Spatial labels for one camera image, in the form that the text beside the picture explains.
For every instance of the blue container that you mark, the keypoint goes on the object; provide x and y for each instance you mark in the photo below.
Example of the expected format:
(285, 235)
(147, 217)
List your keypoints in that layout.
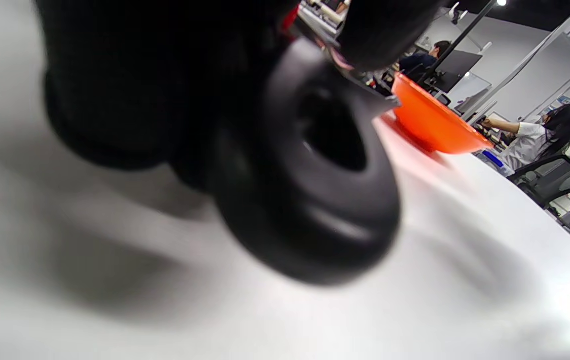
(492, 159)

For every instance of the black office chair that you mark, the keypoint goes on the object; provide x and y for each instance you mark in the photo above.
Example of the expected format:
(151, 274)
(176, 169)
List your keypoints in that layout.
(550, 182)

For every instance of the orange plastic bowl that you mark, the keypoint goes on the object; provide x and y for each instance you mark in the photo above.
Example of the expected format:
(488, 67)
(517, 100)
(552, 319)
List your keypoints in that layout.
(430, 120)

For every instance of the black monitor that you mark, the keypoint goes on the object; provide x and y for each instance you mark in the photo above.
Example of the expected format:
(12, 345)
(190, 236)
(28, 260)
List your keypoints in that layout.
(457, 65)

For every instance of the black cast iron pan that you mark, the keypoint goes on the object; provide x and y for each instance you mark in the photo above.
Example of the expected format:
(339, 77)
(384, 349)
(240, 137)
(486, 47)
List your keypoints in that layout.
(274, 225)

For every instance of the black slanted pole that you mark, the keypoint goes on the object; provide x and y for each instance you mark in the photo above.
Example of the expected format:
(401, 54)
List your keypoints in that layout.
(470, 27)

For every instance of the person's left hand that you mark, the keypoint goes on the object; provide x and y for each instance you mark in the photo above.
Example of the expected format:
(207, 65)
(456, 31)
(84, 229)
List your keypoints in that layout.
(139, 75)

